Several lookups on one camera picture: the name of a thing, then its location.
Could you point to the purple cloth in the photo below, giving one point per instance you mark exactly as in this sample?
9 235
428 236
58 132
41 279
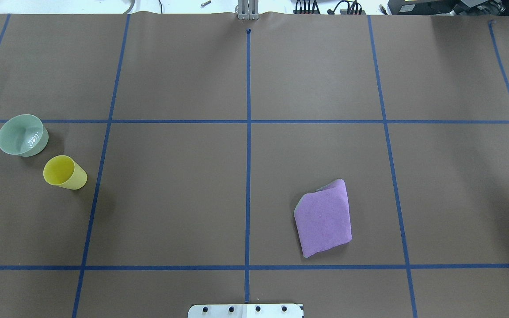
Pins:
323 219

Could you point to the aluminium frame post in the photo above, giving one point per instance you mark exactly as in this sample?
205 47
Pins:
247 10

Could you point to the white camera stand base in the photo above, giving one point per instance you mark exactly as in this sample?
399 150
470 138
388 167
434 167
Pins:
265 310

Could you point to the light green bowl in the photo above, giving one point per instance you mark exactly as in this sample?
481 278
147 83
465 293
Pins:
24 135

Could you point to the yellow plastic cup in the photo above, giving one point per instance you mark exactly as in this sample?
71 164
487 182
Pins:
64 172

